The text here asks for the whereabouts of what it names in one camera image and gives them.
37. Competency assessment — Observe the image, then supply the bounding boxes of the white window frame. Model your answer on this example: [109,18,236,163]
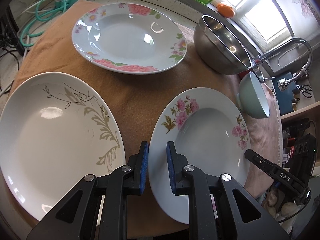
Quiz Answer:
[224,0,291,51]

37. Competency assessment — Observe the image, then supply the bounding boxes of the chrome kitchen faucet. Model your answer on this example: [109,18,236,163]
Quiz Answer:
[251,37,313,88]

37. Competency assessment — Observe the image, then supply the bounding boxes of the grape print roller blind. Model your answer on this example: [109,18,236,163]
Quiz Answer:
[291,0,319,24]

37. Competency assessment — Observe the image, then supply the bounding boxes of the orange tangerine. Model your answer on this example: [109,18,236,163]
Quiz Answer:
[216,2,235,18]

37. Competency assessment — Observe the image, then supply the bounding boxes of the teal hose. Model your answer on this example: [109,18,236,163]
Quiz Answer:
[19,0,91,48]

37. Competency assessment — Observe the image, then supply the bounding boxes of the large pink rose plate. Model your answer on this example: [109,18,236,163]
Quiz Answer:
[72,3,187,75]

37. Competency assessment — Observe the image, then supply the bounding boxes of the large steel bowl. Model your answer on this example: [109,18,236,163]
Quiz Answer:
[194,15,251,75]

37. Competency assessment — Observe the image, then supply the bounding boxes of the small pink flower plate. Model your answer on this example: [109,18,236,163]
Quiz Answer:
[149,87,251,224]

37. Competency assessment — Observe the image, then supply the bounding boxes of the faucet sprayer hose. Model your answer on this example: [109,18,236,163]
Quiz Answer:
[278,62,312,91]

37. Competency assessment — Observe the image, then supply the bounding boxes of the light blue ceramic bowl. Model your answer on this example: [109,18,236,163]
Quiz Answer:
[236,72,270,119]

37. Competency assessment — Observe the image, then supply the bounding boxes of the blue knife block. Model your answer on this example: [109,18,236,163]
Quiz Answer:
[272,72,296,115]

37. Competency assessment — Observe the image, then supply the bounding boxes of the white plate beige leaves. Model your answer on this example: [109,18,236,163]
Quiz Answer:
[1,72,126,220]

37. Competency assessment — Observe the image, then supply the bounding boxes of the white gloved right hand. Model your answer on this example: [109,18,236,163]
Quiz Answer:
[262,189,299,221]

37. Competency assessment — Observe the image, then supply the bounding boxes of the black handled scissors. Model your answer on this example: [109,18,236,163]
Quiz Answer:
[297,85,312,98]

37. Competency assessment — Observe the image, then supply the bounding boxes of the pink towel mat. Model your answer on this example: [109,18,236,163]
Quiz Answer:
[10,0,283,230]

